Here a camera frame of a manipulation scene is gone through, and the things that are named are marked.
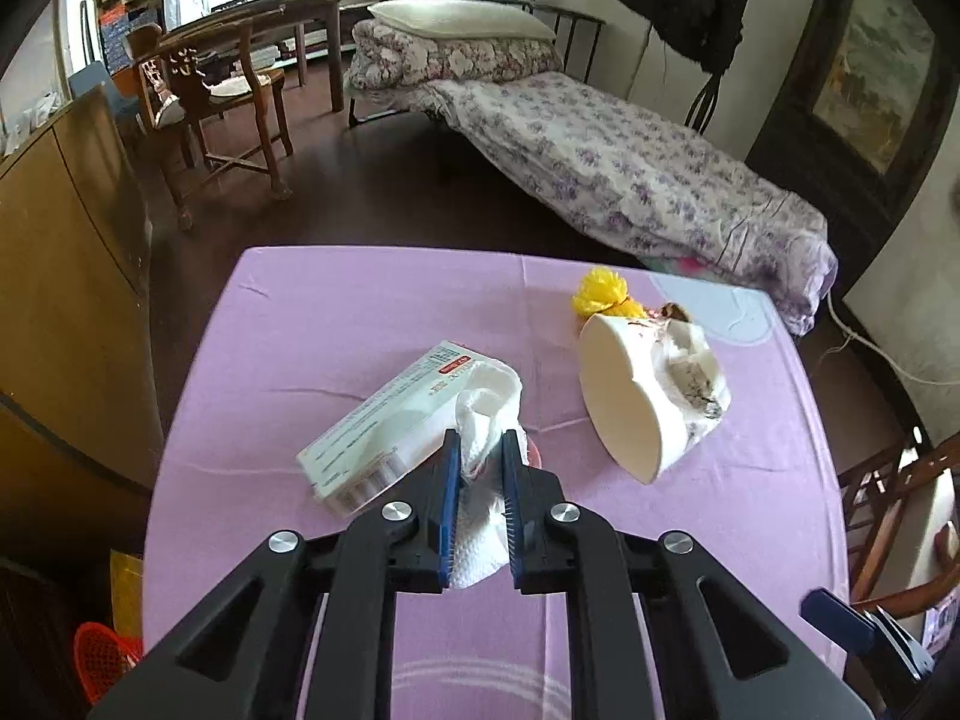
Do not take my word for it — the white tissue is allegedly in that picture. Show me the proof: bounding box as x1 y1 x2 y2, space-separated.
449 359 527 590

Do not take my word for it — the yellow foam fruit net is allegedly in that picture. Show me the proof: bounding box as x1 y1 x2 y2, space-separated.
571 266 649 319

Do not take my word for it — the red mesh trash basket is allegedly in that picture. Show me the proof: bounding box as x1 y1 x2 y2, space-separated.
73 622 143 706

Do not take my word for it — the nearby wooden chair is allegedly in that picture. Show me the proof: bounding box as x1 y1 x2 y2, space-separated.
838 436 958 619

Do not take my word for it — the red plastic cup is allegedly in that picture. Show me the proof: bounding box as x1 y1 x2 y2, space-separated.
526 437 542 468

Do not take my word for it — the white medicine box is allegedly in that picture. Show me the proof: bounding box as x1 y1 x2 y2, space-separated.
298 341 483 517

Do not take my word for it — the purple tablecloth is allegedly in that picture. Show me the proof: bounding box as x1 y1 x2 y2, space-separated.
141 244 851 720

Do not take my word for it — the wooden sideboard cabinet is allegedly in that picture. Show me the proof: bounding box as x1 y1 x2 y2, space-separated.
2 88 163 489

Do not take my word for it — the floral bed quilt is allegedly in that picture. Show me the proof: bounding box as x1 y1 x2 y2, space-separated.
413 71 838 337

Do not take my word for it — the black coat stand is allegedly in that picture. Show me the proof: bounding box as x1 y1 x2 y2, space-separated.
683 0 767 137

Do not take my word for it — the framed landscape painting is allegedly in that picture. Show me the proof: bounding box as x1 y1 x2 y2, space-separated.
747 0 958 255

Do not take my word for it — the carved wooden chair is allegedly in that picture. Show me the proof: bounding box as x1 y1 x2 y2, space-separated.
127 16 293 231

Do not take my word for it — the folded floral blanket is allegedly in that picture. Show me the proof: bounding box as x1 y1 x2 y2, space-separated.
345 20 562 93

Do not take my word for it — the wooden desk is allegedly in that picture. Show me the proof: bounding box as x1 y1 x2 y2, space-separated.
155 0 345 112

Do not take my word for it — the white pillow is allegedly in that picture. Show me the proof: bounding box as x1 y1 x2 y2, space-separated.
370 0 555 41

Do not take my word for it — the white cable on floor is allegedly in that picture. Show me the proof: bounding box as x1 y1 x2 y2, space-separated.
817 289 960 391

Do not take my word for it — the black metal bed frame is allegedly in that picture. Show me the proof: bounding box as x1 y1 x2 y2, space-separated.
482 0 607 83

